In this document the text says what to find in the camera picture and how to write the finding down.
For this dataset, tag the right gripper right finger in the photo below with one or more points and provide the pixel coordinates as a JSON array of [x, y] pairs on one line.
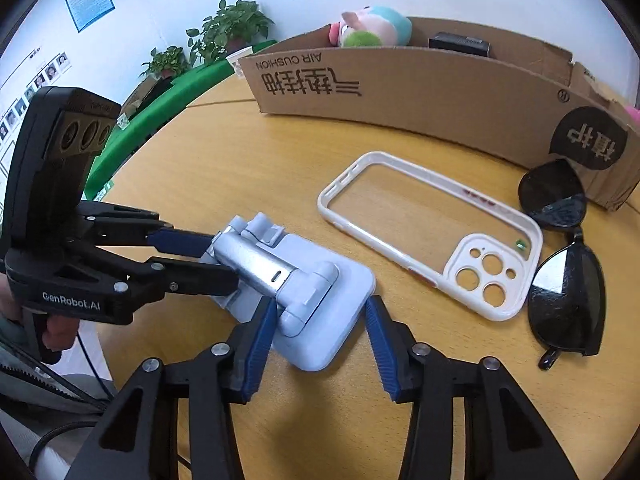
[[400, 370]]

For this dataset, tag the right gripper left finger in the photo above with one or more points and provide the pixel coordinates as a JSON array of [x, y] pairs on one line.
[[251, 343]]

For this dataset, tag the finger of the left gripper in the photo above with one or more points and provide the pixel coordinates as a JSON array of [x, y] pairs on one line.
[[191, 278], [179, 242]]

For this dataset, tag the white folding phone stand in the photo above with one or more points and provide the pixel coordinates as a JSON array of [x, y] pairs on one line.
[[319, 293]]

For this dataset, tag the black sunglasses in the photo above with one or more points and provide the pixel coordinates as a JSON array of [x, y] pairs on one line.
[[566, 302]]

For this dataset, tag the person's left hand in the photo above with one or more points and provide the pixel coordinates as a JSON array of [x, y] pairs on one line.
[[60, 333]]

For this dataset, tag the white clear phone case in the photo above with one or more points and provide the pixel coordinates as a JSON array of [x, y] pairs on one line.
[[469, 246]]

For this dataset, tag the green covered side table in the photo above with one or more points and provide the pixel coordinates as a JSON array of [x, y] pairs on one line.
[[123, 143]]

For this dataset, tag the small potted green plant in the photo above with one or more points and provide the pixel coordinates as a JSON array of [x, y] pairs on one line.
[[168, 63]]

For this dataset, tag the patterned paper cup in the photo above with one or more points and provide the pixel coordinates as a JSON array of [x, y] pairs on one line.
[[234, 60]]

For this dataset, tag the large potted green plant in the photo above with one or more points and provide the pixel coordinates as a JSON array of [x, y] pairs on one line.
[[233, 27]]

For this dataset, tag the pink pig plush toy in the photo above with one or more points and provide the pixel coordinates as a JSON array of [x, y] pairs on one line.
[[373, 26]]

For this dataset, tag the brown cardboard box tray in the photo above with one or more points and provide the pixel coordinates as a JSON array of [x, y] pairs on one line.
[[528, 103]]

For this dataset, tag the small black box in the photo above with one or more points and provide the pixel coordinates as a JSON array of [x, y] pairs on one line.
[[460, 43]]

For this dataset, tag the pink bear plush toy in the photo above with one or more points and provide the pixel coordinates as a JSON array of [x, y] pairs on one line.
[[634, 113]]

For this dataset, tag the blue framed wall poster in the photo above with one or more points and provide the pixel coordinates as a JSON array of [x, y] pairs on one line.
[[86, 12]]

